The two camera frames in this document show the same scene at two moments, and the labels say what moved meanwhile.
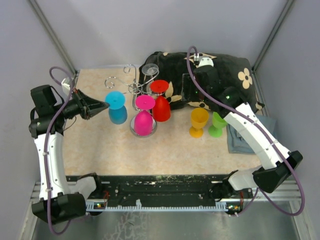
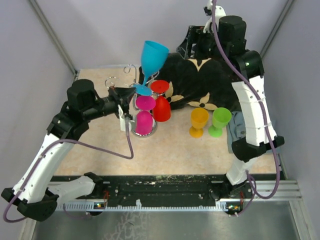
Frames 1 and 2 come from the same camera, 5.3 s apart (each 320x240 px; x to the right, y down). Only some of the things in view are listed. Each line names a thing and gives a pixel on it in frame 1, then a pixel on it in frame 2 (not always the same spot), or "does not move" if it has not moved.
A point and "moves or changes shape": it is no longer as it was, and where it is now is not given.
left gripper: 83,101 → 126,94
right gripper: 188,83 → 194,35
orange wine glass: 199,117 does not move
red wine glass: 161,110 does not move
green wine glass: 216,130 does not move
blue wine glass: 117,109 moves or changes shape
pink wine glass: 143,122 does not move
